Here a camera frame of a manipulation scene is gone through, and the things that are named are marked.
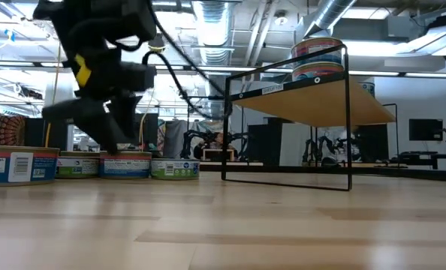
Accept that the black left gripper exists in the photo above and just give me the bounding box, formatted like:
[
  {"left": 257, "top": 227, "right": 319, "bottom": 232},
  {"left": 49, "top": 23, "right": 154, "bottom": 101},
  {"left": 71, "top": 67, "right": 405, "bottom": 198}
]
[{"left": 42, "top": 43, "right": 158, "bottom": 155}]

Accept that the silver lid green label can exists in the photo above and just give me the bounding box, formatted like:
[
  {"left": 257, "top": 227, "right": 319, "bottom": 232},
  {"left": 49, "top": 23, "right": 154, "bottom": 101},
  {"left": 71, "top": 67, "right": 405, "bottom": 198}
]
[
  {"left": 55, "top": 155, "right": 103, "bottom": 179},
  {"left": 360, "top": 81, "right": 377, "bottom": 99},
  {"left": 149, "top": 158, "right": 200, "bottom": 181}
]

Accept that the black background monitor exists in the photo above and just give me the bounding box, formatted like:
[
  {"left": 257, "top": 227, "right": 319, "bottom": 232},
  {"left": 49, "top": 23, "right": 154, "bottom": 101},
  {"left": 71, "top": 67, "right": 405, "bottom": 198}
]
[{"left": 132, "top": 112, "right": 159, "bottom": 152}]

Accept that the black background panel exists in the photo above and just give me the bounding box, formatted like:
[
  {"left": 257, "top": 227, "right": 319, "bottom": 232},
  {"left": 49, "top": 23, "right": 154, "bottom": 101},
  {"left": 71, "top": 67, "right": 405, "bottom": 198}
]
[
  {"left": 352, "top": 123, "right": 389, "bottom": 164},
  {"left": 23, "top": 117, "right": 69, "bottom": 151}
]

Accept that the black ceiling dome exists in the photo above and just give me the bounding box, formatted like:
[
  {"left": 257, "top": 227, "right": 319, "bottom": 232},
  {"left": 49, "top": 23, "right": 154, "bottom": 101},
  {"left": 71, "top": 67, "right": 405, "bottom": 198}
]
[{"left": 147, "top": 33, "right": 167, "bottom": 53}]

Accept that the long ceiling light strip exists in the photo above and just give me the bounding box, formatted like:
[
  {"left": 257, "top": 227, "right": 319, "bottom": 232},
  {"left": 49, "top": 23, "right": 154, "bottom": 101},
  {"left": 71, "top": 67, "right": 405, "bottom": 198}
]
[
  {"left": 348, "top": 70, "right": 446, "bottom": 80},
  {"left": 0, "top": 61, "right": 224, "bottom": 74}
]

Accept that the patterned tapestry cloth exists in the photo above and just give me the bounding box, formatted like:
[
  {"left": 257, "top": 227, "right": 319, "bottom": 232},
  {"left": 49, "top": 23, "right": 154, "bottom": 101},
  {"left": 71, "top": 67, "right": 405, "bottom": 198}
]
[{"left": 0, "top": 114, "right": 27, "bottom": 147}]

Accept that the person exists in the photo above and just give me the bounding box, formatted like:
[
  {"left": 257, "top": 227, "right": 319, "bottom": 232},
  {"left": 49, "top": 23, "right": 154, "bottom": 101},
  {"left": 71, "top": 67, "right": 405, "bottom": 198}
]
[{"left": 193, "top": 131, "right": 239, "bottom": 161}]

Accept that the small wooden box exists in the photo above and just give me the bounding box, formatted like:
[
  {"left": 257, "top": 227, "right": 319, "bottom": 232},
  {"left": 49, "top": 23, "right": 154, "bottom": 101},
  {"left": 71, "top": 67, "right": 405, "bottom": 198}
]
[{"left": 202, "top": 148, "right": 236, "bottom": 162}]

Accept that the black cabinet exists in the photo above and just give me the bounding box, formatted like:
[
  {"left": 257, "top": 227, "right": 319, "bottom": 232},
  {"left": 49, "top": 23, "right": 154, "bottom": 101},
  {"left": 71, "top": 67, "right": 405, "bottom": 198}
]
[{"left": 247, "top": 116, "right": 295, "bottom": 167}]

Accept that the black background table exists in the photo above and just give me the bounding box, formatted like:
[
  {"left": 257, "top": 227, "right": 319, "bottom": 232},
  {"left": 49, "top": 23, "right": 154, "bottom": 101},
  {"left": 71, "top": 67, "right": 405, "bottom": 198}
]
[{"left": 390, "top": 151, "right": 446, "bottom": 170}]

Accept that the yellow hanging cable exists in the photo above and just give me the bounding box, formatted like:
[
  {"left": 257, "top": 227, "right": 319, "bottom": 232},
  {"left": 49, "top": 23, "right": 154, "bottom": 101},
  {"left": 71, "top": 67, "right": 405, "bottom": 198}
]
[{"left": 44, "top": 40, "right": 63, "bottom": 148}]

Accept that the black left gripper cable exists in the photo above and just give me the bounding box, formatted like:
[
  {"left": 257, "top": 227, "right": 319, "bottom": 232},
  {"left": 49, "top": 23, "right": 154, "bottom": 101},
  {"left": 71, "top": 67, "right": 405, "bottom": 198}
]
[{"left": 142, "top": 50, "right": 231, "bottom": 121}]

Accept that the silver spiral ventilation duct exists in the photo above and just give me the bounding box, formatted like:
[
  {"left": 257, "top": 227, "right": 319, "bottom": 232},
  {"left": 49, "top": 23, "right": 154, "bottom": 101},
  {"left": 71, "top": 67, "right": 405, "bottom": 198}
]
[
  {"left": 296, "top": 0, "right": 359, "bottom": 38},
  {"left": 192, "top": 0, "right": 236, "bottom": 67}
]

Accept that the wooden shelf black metal frame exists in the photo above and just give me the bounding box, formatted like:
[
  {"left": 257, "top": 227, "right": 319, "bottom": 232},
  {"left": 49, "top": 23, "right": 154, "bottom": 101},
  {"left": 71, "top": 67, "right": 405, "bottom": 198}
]
[{"left": 221, "top": 43, "right": 396, "bottom": 192}]

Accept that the thin black frame stand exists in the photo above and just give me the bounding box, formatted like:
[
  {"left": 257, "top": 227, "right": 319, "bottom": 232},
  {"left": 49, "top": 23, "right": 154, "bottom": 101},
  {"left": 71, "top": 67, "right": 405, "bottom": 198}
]
[{"left": 382, "top": 103, "right": 399, "bottom": 166}]

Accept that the black aluminium table frame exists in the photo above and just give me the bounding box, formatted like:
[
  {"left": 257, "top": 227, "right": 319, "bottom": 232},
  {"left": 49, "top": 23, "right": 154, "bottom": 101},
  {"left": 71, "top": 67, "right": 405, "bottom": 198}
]
[{"left": 198, "top": 163, "right": 446, "bottom": 184}]

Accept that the black wall monitor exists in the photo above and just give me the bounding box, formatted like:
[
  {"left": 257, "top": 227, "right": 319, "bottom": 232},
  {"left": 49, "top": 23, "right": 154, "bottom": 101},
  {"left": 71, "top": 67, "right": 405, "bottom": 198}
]
[{"left": 408, "top": 118, "right": 444, "bottom": 142}]

